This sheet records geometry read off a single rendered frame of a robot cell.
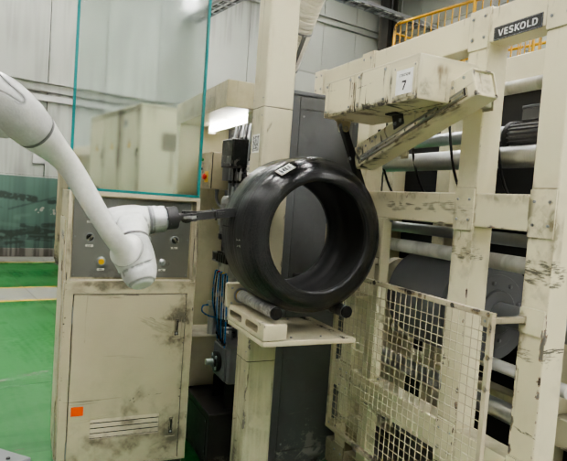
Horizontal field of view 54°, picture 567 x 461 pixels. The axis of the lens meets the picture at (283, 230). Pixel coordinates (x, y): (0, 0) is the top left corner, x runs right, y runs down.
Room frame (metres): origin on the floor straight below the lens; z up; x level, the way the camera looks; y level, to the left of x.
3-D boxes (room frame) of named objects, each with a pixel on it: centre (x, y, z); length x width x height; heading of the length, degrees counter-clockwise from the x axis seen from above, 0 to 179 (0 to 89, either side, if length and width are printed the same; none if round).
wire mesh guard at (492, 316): (2.02, -0.44, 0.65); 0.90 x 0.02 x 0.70; 25
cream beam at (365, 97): (2.10, -0.37, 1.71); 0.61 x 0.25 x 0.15; 25
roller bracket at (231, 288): (2.25, 0.03, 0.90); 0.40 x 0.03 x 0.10; 115
